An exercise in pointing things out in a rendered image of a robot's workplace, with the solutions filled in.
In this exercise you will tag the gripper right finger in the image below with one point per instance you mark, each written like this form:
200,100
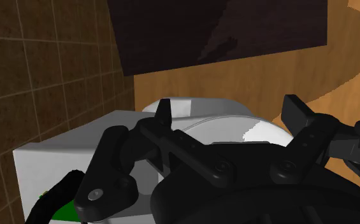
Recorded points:
307,136

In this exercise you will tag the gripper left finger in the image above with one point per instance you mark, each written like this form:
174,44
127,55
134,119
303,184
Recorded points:
111,173

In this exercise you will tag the green flat object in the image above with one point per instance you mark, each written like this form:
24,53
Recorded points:
64,212

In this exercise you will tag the black curved object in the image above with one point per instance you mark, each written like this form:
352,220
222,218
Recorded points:
54,195

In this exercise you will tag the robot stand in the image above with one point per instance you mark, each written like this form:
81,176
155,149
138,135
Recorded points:
173,34

